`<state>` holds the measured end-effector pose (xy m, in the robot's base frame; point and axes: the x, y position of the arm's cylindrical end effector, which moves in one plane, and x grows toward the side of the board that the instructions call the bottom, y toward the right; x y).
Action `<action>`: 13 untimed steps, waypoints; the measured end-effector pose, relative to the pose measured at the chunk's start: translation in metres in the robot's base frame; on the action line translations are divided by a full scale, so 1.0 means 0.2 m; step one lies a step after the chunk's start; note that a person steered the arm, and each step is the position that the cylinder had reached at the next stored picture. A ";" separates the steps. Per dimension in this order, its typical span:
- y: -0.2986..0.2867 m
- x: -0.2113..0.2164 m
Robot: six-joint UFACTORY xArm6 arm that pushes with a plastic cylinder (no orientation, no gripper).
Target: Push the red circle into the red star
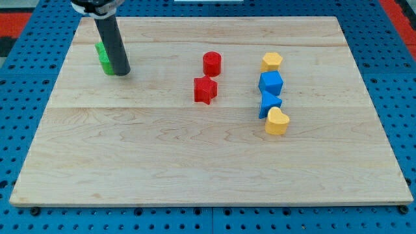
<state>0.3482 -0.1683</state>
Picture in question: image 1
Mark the black robot arm flange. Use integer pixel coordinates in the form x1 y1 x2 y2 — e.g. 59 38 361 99
70 0 125 20

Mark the red star block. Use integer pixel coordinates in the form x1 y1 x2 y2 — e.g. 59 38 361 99
194 75 218 105

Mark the red cylinder block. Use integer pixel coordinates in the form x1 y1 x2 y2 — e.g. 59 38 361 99
203 51 222 77

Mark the blue triangle block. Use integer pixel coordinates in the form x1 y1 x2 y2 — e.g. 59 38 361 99
259 91 282 119

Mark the yellow heart block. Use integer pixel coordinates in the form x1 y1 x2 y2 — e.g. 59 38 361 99
265 107 290 135

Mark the wooden board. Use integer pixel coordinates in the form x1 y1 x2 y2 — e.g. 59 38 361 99
10 16 413 207

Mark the blue cube block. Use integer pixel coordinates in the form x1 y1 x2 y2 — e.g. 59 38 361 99
258 70 284 96

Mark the yellow hexagon block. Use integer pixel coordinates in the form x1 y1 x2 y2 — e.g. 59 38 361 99
260 52 283 72

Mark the green block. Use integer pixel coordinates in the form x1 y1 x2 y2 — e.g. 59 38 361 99
98 52 114 75
94 42 106 55

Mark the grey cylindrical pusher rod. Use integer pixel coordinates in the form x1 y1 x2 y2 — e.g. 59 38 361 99
95 15 131 76

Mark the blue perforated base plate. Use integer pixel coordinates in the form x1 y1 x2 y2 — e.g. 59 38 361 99
1 0 415 233

